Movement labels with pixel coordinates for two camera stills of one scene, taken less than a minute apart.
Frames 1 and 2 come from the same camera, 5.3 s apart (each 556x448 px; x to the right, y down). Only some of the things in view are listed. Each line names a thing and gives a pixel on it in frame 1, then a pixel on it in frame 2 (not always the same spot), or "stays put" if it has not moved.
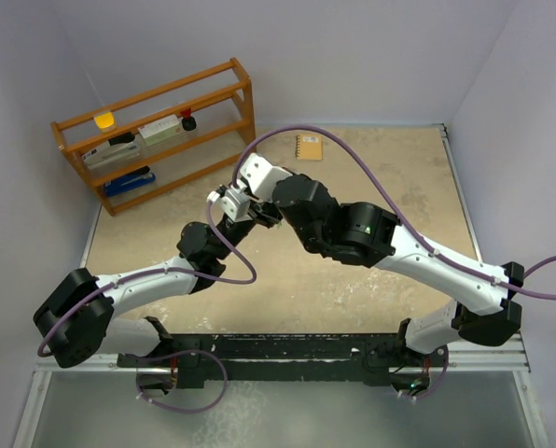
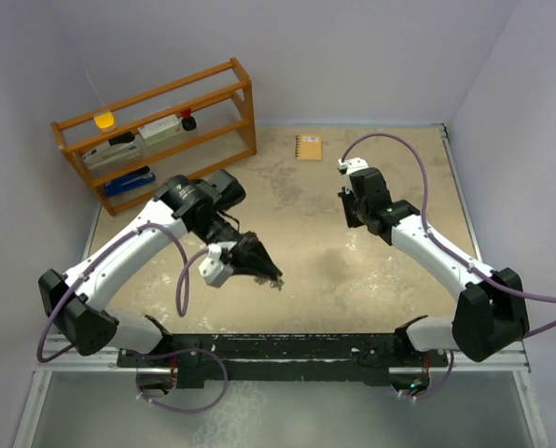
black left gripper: (262, 219) -> (254, 252)
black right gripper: (269, 206) -> (352, 220)
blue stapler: (141, 176) stays put
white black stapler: (118, 149) stays put
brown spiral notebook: (309, 147) stays put
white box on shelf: (161, 129) stays put
